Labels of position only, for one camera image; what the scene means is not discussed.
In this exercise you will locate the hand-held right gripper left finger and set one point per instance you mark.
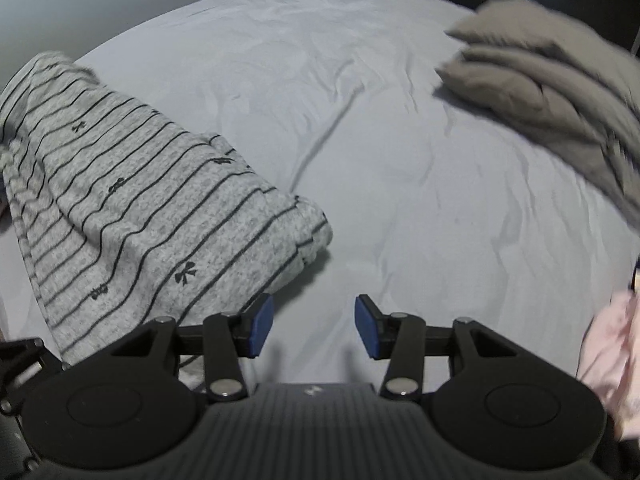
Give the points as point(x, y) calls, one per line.
point(262, 327)

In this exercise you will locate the grey striped bow-print pants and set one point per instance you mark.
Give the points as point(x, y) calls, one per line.
point(150, 200)

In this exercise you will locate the folded grey duvet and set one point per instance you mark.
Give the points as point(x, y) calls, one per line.
point(540, 75)

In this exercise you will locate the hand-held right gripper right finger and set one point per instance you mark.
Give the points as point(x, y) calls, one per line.
point(365, 329)

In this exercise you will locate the crumpled pink garment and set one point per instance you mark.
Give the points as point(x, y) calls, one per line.
point(612, 355)

